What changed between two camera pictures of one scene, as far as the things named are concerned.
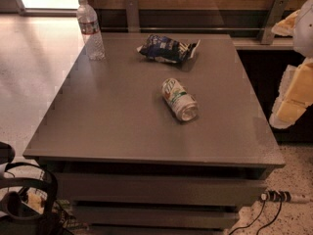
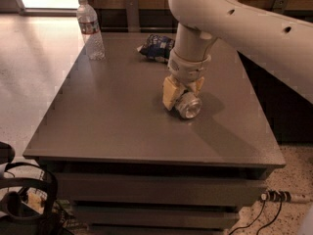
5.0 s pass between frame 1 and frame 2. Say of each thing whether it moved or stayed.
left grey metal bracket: stayed
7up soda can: stayed
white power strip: stayed
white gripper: moved
